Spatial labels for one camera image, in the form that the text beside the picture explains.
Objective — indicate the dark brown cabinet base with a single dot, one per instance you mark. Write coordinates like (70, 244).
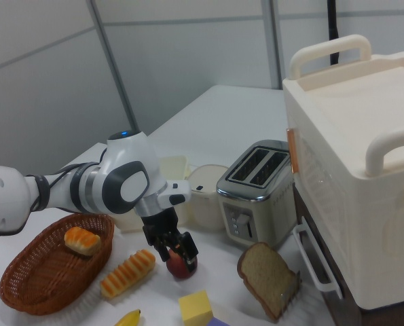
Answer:
(337, 305)

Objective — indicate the cream toy cabinet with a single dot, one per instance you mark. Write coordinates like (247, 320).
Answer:
(351, 163)

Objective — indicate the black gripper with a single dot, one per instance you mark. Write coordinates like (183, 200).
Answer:
(161, 224)

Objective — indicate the brown bread slice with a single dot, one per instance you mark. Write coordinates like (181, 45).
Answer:
(266, 275)

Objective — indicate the purple foam cube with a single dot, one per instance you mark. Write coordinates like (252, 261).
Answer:
(218, 322)

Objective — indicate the yellow banana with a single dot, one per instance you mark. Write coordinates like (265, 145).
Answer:
(128, 319)

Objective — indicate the orange glazed bread bun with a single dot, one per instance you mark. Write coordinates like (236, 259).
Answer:
(83, 241)

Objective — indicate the open cream plastic container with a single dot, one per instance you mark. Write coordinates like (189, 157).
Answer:
(172, 168)

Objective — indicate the brown wicker basket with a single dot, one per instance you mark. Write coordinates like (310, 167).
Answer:
(49, 275)

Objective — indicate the long striped bread roll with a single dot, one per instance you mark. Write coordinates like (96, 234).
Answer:
(128, 273)

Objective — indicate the black background pole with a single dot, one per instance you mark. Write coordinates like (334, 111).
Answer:
(332, 30)

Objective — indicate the yellow foam cube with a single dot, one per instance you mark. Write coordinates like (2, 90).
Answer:
(195, 307)

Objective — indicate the chrome two-slot toaster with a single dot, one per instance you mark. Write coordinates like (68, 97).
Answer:
(256, 210)

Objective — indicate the small white lidded bin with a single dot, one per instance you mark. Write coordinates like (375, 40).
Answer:
(206, 207)

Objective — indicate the red apple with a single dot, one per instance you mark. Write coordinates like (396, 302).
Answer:
(176, 268)

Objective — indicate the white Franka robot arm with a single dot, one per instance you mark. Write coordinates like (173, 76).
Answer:
(127, 159)

